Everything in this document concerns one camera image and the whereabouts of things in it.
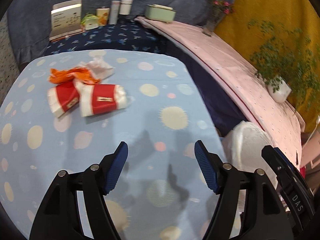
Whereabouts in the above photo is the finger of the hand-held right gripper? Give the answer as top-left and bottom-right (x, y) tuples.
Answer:
(274, 147), (305, 180)
(261, 145), (288, 173)

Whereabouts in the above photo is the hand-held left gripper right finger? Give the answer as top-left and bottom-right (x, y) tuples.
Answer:
(194, 140), (288, 240)

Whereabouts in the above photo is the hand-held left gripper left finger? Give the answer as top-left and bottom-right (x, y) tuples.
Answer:
(29, 141), (129, 240)

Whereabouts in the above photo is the white plastic bag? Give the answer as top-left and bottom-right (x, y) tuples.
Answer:
(221, 121), (282, 220)

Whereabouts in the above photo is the red white sock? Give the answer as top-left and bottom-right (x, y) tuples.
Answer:
(76, 84), (133, 117)
(47, 81), (80, 118)

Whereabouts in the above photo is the white tissue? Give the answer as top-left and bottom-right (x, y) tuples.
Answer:
(82, 57), (116, 79)

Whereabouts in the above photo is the orange cloth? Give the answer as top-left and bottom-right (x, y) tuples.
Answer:
(48, 66), (100, 84)

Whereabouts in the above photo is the light blue dotted tablecloth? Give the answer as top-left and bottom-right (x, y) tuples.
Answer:
(0, 49), (243, 240)

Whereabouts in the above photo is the green plant in white pot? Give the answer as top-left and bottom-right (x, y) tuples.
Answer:
(247, 20), (318, 103)

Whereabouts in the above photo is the plain navy cloth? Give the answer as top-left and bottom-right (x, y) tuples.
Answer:
(165, 39), (248, 137)

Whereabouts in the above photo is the pink dotted cloth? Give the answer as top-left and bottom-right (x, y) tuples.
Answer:
(135, 16), (304, 167)

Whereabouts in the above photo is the dark blue patterned cloth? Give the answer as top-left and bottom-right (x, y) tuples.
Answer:
(42, 20), (165, 55)

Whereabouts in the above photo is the glass vase with pink flowers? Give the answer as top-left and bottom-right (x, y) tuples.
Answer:
(203, 0), (234, 37)

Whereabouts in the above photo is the small green box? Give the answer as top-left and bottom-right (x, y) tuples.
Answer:
(80, 13), (98, 30)

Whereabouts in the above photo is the yellow printed tin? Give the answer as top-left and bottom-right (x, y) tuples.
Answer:
(96, 7), (110, 26)

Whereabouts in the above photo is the yellow backdrop cloth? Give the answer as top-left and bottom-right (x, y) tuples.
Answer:
(214, 0), (320, 133)

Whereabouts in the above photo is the tall white bottle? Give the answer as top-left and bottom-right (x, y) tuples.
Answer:
(109, 0), (120, 25)

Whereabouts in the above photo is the white cardboard box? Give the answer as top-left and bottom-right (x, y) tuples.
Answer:
(49, 0), (84, 42)

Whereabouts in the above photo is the pale green tissue box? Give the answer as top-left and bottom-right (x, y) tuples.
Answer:
(145, 4), (176, 23)

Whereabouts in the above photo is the white jar with dark base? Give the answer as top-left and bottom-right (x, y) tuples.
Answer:
(118, 0), (133, 23)

